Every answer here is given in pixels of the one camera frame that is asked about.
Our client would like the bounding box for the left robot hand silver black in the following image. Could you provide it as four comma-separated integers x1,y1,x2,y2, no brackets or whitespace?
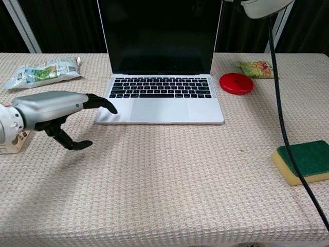
11,91,118,151

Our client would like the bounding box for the yellow green sponge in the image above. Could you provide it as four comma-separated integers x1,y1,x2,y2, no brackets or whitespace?
271,140,329,186

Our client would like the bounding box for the beige waffle tablecloth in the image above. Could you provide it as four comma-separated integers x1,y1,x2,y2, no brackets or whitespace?
0,52,329,247

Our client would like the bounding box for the yellow green snack bag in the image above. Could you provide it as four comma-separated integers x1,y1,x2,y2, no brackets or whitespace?
236,60,275,79

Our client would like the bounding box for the black curtain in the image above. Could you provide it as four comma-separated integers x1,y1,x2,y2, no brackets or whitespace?
0,0,329,54

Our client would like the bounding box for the silver laptop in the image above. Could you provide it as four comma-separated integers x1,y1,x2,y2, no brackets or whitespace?
94,0,225,125

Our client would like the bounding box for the white green snack bag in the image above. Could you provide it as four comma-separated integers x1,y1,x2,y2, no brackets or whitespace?
2,56,82,90

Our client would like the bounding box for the beige cookie box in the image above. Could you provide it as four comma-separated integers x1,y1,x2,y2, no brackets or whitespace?
0,130,31,155

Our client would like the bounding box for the red plastic disc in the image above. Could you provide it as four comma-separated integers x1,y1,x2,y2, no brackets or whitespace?
219,73,255,96

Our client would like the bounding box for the white frame post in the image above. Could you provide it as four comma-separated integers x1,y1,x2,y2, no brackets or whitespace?
264,5,294,54
0,0,42,54

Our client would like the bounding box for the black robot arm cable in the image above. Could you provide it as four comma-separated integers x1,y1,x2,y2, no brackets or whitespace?
267,11,329,232

